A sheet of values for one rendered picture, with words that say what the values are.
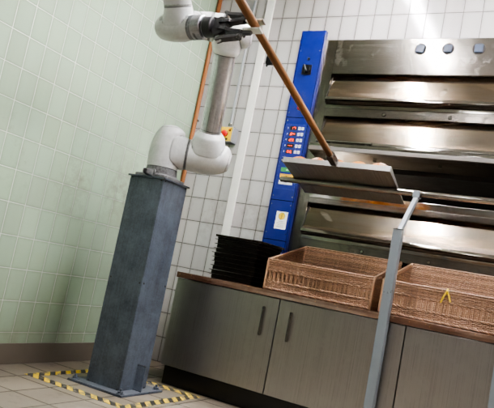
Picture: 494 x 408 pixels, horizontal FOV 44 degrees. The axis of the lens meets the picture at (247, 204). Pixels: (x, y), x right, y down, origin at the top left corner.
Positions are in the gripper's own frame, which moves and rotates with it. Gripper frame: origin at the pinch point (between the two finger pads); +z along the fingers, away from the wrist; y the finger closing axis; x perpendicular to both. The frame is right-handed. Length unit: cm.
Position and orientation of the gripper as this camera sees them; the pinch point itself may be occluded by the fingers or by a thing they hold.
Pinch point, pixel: (254, 26)
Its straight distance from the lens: 222.0
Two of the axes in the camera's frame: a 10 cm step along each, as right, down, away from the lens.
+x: -4.0, -4.2, -8.2
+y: -3.0, 9.0, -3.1
